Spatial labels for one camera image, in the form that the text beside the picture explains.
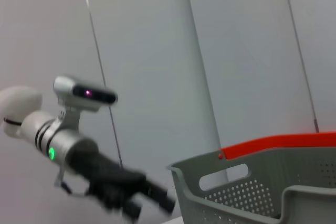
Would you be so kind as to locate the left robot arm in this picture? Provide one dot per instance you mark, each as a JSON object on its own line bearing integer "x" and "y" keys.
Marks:
{"x": 36, "y": 132}

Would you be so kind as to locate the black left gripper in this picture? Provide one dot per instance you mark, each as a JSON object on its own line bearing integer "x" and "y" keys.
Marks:
{"x": 110, "y": 182}

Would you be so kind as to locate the grey perforated storage basket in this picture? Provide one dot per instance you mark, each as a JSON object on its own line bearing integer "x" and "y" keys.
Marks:
{"x": 236, "y": 192}

